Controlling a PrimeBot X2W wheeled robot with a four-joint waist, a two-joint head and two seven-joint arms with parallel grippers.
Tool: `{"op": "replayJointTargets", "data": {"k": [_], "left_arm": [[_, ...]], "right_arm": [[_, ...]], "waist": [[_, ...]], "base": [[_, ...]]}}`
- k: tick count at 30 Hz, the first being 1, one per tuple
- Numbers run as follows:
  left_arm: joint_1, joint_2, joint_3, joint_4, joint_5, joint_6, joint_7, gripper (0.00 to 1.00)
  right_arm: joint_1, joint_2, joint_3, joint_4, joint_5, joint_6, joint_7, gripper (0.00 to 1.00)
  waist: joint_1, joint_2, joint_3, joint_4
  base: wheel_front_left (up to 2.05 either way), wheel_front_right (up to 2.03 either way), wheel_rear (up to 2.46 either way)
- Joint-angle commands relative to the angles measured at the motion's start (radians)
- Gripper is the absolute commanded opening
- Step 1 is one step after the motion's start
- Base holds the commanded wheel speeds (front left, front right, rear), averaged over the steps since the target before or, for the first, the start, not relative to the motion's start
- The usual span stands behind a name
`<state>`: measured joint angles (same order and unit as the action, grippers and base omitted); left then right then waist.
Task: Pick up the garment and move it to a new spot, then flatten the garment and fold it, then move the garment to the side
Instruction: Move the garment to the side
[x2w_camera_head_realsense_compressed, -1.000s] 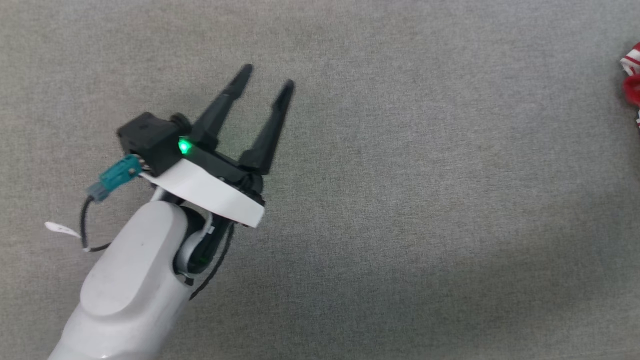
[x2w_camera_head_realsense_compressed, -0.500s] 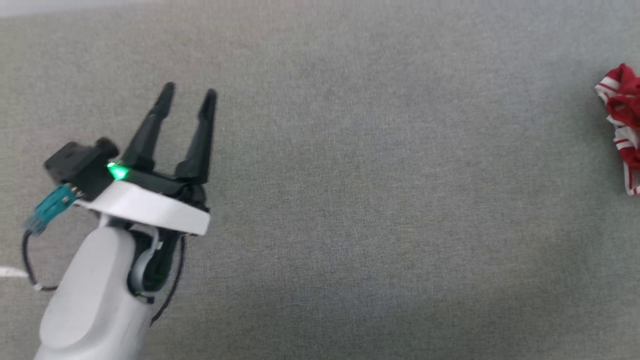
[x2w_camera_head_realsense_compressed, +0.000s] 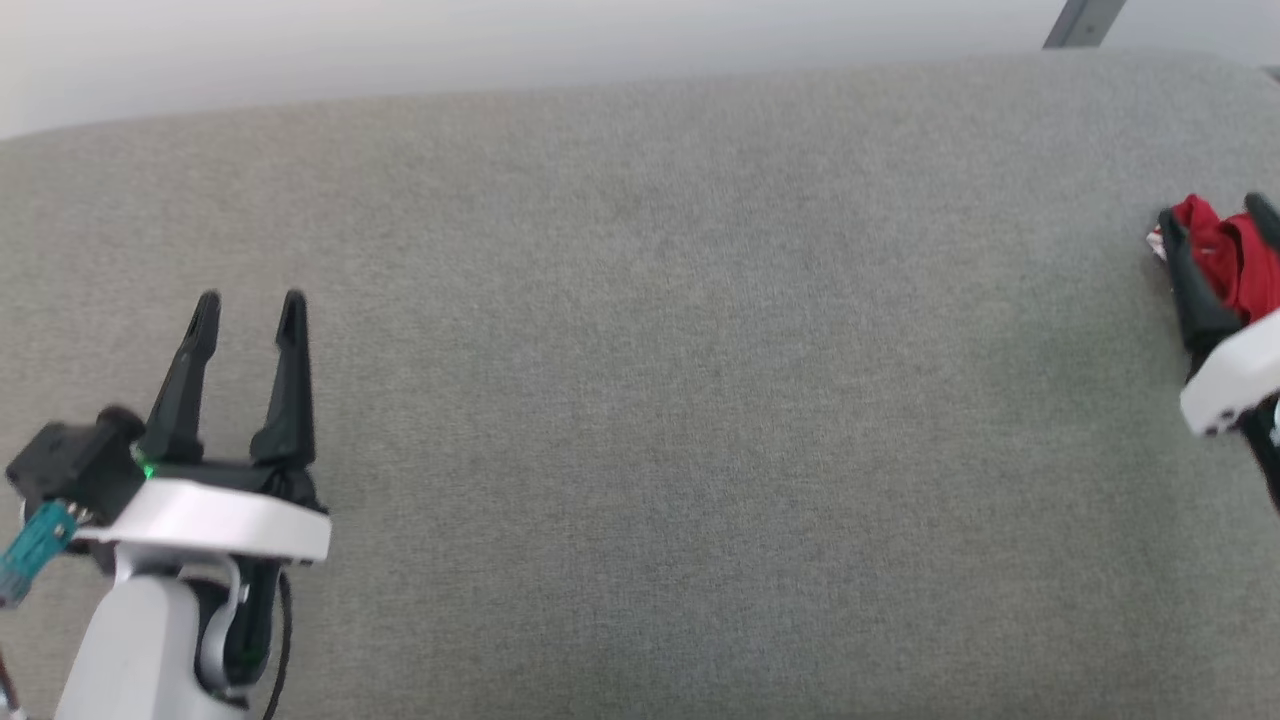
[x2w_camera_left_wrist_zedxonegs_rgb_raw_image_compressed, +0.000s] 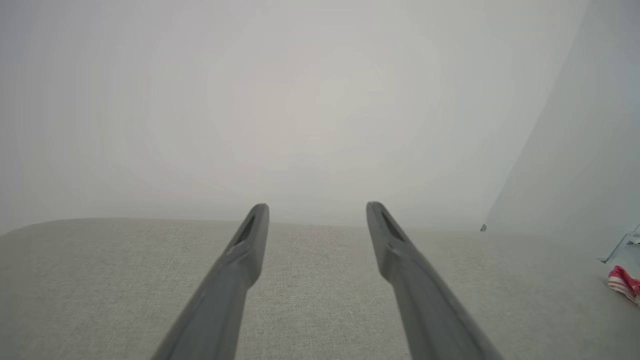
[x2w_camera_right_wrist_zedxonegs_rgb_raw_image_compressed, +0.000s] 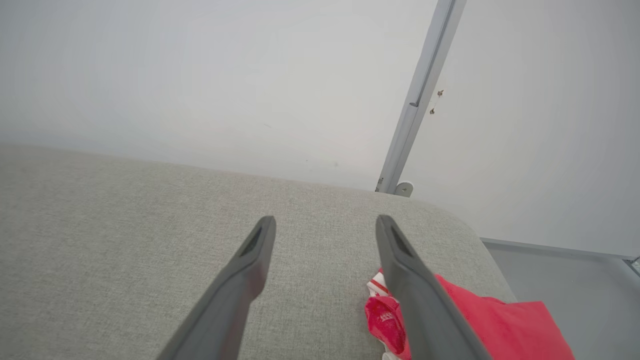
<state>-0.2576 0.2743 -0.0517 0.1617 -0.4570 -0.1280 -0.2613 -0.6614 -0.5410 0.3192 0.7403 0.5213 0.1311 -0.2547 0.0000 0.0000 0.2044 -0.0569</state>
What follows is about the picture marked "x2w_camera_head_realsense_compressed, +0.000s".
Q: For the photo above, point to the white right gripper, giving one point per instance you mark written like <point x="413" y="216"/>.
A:
<point x="1235" y="375"/>

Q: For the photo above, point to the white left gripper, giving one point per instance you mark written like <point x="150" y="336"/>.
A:
<point x="220" y="520"/>

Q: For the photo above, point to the red and white garment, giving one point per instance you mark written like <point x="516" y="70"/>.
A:
<point x="1225" y="255"/>

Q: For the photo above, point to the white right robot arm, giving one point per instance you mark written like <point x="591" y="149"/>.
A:
<point x="1268" y="460"/>

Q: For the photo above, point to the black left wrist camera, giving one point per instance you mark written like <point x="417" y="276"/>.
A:
<point x="70" y="465"/>

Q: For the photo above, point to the grey metal post bracket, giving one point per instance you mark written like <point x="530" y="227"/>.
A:
<point x="1105" y="12"/>

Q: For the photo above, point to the grey metal post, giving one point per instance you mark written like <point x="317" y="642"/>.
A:
<point x="1075" y="22"/>

